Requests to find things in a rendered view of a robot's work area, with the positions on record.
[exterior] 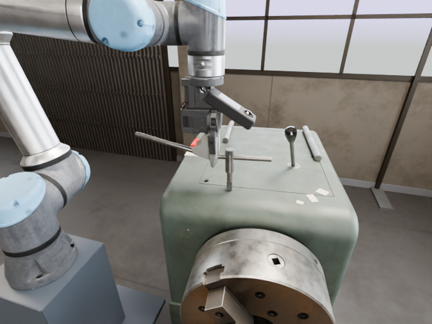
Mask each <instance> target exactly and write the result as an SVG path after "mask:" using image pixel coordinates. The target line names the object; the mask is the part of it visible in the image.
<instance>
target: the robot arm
mask: <svg viewBox="0 0 432 324"><path fill-rule="evenodd" d="M225 26H226V0H184V1H153V0H0V119H1V120H2V122H3V123H4V125H5V127H6V128H7V130H8V132H9V133H10V135H11V137H12V138H13V140H14V141H15V143H16V145H17V146H18V148H19V150H20V151H21V153H22V155H23V157H22V160H21V162H20V165H21V167H22V169H23V170H24V172H20V173H16V174H12V175H9V177H6V178H5V177H4V178H2V179H0V248H1V249H2V251H3V253H4V275H5V278H6V280H7V281H8V283H9V284H10V286H11V287H13V288H14V289H18V290H32V289H37V288H39V287H43V286H45V285H48V284H50V283H51V282H54V281H55V280H57V279H58V278H60V277H61V276H62V275H64V274H65V273H66V272H67V271H68V270H69V269H70V268H71V267H72V266H73V264H74V263H75V261H76V259H77V256H78V249H77V246H76V244H75V241H74V240H73V239H72V238H71V237H70V236H69V235H68V234H67V233H66V232H65V231H64V230H63V229H61V227H60V224H59V221H58V219H57V214H58V213H59V212H60V211H61V209H63V207H65V205H66V204H67V203H68V202H69V201H70V200H72V198H74V196H75V195H76V194H77V193H79V192H80V191H81V190H82V189H83V188H84V186H85V185H86V183H87V182H88V180H89V177H90V168H89V164H88V162H87V161H86V159H85V158H84V157H83V156H82V155H79V154H78V152H76V151H74V150H71V148H70V146H69V145H66V144H63V143H61V142H60V141H59V139H58V137H57V135H56V133H55V131H54V130H53V127H52V126H51V123H50V121H49V120H48V117H47V116H46V114H45V112H44V110H43V108H42V106H41V104H40V102H39V100H38V99H37V97H36V95H35V93H34V91H33V89H32V87H31V85H30V83H29V81H28V79H27V78H26V75H25V74H24V71H23V69H22V67H21V66H20V64H19V62H18V60H17V58H16V56H15V54H14V52H13V51H12V49H11V47H10V40H11V38H12V36H13V33H12V32H14V33H22V34H28V35H36V36H41V37H50V38H56V39H64V40H69V41H78V42H87V43H92V44H100V45H104V46H108V47H110V48H112V49H114V50H120V51H137V50H140V49H142V48H148V47H153V46H187V50H188V74H189V75H190V76H186V77H185V78H182V79H181V86H184V102H183V103H182V104H181V129H182V132H190V134H199V133H200V132H201V133H204V134H203V135H202V136H201V139H200V140H197V142H196V146H194V147H193V148H192V152H193V154H194V155H196V156H200V157H202V158H206V159H209V160H210V165H211V167H212V168H214V166H215V165H216V164H217V162H218V160H219V159H217V154H219V151H220V143H221V126H222V114H224V115H226V116H227V117H228V118H230V119H232V120H233V121H234V122H236V123H238V124H239V125H240V126H242V127H243V128H245V129H247V130H249V129H251V128H252V126H253V125H254V123H255V120H256V116H255V115H254V114H253V113H252V112H251V111H249V110H247V109H245V108H244V107H243V106H241V105H239V104H238V103H237V102H235V101H233V100H232V99H231V98H229V97H227V96H226V95H225V94H223V93H221V92H220V91H218V90H217V89H216V88H214V86H220V85H222V84H223V80H224V77H223V75H224V65H225V54H224V52H225ZM203 88H205V89H206V90H204V89H203ZM182 106H183V107H182ZM185 108H186V109H185Z"/></svg>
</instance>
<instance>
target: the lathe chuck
mask: <svg viewBox="0 0 432 324"><path fill-rule="evenodd" d="M269 255H278V256H279V257H281V258H282V259H283V261H284V263H285V266H284V268H282V269H277V268H275V267H273V266H271V265H270V264H269V262H268V261H267V258H268V256H269ZM221 267H223V268H224V272H222V273H220V279H221V280H222V282H223V283H224V284H225V285H226V287H227V288H228V289H229V290H230V291H231V292H232V293H233V294H234V296H235V297H236V298H237V299H238V301H239V302H240V303H241V304H242V305H243V306H244V307H245V308H246V310H247V311H248V312H249V313H250V315H253V319H254V324H271V322H272V323H273V324H336V322H335V319H334V315H333V311H332V306H331V303H330V298H329V293H328V289H327V285H326V282H325V279H324V277H323V275H322V274H321V272H320V271H319V269H318V268H317V267H316V266H315V265H314V264H313V263H312V262H311V261H310V260H308V259H307V258H305V257H304V256H303V255H301V254H299V253H298V252H296V251H294V250H292V249H289V248H288V247H285V246H281V245H279V244H275V243H272V242H266V241H262V240H234V241H229V242H225V243H222V244H218V245H216V246H213V247H211V248H210V249H208V250H206V251H205V252H204V253H203V254H202V255H200V256H199V258H198V259H197V260H196V261H195V263H194V265H193V267H192V270H191V273H190V277H189V279H188V283H187V285H186V289H185V292H184V295H183V299H182V302H181V306H180V317H181V321H182V323H183V324H216V322H214V321H213V320H212V318H211V317H210V316H209V315H208V314H207V313H206V312H205V311H204V310H205V306H206V300H207V297H208V292H209V288H207V286H206V285H205V282H206V279H205V278H204V277H205V275H207V274H208V271H213V270H215V269H218V268H221Z"/></svg>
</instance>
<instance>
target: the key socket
mask: <svg viewBox="0 0 432 324"><path fill-rule="evenodd" d="M267 261H268V262H269V264H270V265H271V266H273V267H275V268H277V269H282V268H284V266H285V263H284V261H283V259H282V258H281V257H279V256H278V255H269V256H268V258H267Z"/></svg>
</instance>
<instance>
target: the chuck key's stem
mask: <svg viewBox="0 0 432 324"><path fill-rule="evenodd" d="M225 156H226V159H225V172H226V173H227V181H226V190H227V191H232V188H233V179H232V174H233V173H234V160H233V156H234V149H233V148H226V149H225Z"/></svg>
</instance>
